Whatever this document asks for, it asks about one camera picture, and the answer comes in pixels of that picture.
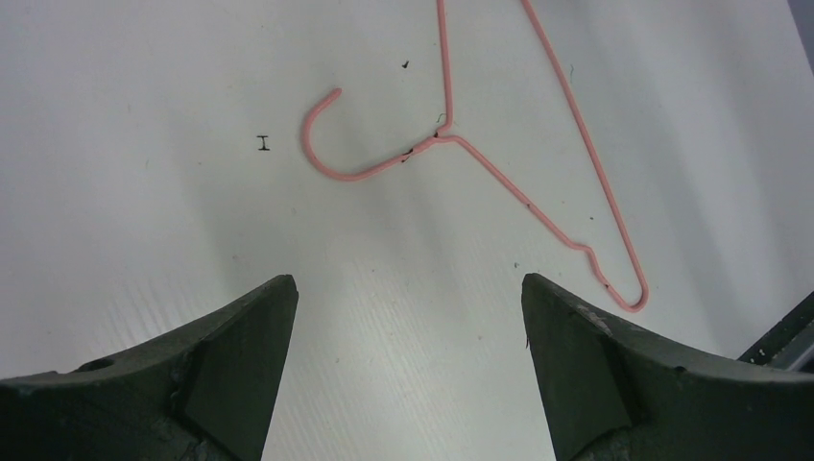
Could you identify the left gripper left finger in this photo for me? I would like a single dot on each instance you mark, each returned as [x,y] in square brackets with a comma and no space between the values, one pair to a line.
[202,391]

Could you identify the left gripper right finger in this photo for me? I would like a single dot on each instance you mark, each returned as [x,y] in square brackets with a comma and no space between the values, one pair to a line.
[612,390]

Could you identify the pink wire hanger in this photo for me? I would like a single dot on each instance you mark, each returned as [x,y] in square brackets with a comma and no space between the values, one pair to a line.
[442,136]

